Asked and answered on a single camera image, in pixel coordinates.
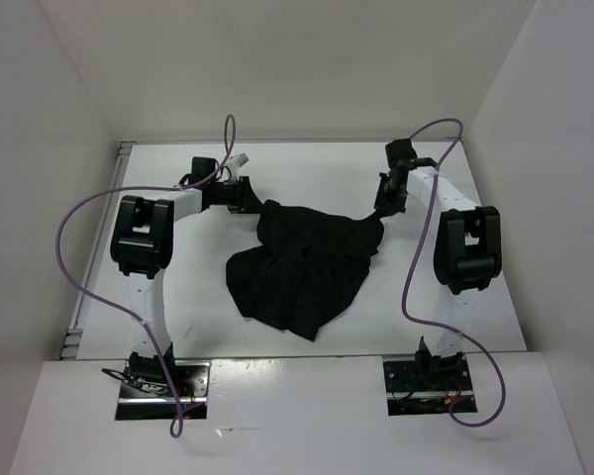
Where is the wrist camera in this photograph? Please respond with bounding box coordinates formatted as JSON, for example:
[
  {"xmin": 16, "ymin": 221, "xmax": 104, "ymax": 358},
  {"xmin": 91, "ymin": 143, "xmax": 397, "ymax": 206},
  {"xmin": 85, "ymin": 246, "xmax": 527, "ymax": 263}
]
[
  {"xmin": 385, "ymin": 139, "xmax": 437, "ymax": 170},
  {"xmin": 178, "ymin": 156, "xmax": 219, "ymax": 189}
]

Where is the black pleated skirt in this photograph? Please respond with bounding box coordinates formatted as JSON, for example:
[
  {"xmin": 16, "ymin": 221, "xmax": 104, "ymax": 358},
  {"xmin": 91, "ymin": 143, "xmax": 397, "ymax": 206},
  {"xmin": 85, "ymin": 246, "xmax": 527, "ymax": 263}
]
[{"xmin": 226, "ymin": 200, "xmax": 384, "ymax": 341}]

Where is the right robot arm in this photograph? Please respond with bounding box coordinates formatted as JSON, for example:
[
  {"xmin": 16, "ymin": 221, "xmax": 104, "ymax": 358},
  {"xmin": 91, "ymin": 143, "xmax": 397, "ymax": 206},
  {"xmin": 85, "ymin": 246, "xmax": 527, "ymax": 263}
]
[{"xmin": 374, "ymin": 166, "xmax": 502, "ymax": 389}]

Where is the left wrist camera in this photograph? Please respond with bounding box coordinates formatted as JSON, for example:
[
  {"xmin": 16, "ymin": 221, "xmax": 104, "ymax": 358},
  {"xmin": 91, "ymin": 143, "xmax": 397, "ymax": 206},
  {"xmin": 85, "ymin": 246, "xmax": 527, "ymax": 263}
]
[{"xmin": 178, "ymin": 156, "xmax": 219, "ymax": 189}]

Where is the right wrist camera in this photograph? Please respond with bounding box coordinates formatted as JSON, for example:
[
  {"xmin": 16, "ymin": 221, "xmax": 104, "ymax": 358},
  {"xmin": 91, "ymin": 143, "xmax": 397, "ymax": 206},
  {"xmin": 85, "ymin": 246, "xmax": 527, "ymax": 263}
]
[{"xmin": 385, "ymin": 139, "xmax": 437, "ymax": 170}]

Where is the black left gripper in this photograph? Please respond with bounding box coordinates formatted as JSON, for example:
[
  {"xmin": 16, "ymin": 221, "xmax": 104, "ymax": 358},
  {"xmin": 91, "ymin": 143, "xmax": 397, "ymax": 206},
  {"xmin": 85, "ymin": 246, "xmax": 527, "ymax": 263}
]
[{"xmin": 208, "ymin": 175, "xmax": 268, "ymax": 214}]

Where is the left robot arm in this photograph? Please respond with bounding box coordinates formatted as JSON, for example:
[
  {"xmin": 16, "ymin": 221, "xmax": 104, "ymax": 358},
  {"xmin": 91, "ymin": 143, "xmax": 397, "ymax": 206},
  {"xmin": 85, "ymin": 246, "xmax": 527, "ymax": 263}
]
[{"xmin": 110, "ymin": 176, "xmax": 262, "ymax": 363}]

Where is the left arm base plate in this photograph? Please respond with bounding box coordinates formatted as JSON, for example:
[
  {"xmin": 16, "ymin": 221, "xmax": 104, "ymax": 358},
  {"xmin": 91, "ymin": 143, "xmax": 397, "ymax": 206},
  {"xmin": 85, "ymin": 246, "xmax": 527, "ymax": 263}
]
[{"xmin": 103, "ymin": 360, "xmax": 211, "ymax": 422}]

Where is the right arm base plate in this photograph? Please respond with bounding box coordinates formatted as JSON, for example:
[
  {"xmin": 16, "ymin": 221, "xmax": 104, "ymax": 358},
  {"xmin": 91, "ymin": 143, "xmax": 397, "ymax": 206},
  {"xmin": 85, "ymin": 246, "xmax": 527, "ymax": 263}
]
[{"xmin": 382, "ymin": 354, "xmax": 477, "ymax": 417}]

